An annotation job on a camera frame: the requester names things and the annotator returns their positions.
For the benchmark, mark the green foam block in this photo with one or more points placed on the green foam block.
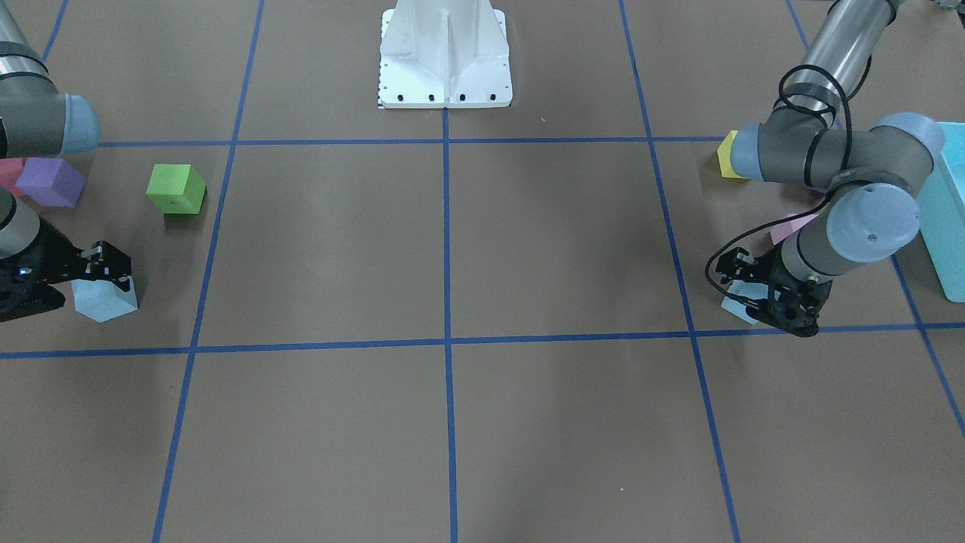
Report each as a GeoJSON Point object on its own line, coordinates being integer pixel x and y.
{"type": "Point", "coordinates": [176, 189]}

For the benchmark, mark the light blue block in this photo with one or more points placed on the light blue block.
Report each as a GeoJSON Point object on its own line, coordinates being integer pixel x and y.
{"type": "Point", "coordinates": [102, 301]}
{"type": "Point", "coordinates": [735, 302]}

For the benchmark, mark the pink foam block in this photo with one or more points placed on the pink foam block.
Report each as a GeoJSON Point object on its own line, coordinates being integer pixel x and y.
{"type": "Point", "coordinates": [781, 231]}

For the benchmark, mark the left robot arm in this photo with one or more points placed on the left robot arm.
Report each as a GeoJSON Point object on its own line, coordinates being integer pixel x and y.
{"type": "Point", "coordinates": [870, 179]}

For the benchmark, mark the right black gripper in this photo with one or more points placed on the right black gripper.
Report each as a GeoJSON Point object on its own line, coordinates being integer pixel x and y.
{"type": "Point", "coordinates": [50, 259]}

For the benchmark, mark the turquoise foam box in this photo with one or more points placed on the turquoise foam box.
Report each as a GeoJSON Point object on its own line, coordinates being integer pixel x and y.
{"type": "Point", "coordinates": [942, 212]}

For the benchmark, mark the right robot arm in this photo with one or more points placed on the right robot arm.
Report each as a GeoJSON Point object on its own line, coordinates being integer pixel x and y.
{"type": "Point", "coordinates": [37, 121]}

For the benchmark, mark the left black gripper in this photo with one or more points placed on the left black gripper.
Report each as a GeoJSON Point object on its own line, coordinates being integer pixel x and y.
{"type": "Point", "coordinates": [772, 271]}

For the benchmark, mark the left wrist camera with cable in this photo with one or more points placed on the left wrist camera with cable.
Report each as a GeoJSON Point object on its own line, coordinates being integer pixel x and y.
{"type": "Point", "coordinates": [809, 141]}

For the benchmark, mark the brown paper table mat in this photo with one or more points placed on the brown paper table mat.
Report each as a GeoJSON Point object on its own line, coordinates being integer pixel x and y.
{"type": "Point", "coordinates": [459, 326]}

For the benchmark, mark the maroon block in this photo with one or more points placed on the maroon block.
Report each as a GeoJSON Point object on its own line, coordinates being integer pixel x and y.
{"type": "Point", "coordinates": [10, 171]}

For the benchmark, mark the yellow foam block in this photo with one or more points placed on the yellow foam block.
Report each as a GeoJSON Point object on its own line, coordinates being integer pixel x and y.
{"type": "Point", "coordinates": [723, 153]}

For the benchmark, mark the purple block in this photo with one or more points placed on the purple block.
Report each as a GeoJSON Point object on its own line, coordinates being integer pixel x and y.
{"type": "Point", "coordinates": [51, 182]}

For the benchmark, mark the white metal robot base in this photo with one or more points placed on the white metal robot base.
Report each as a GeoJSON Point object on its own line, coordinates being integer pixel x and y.
{"type": "Point", "coordinates": [444, 54]}

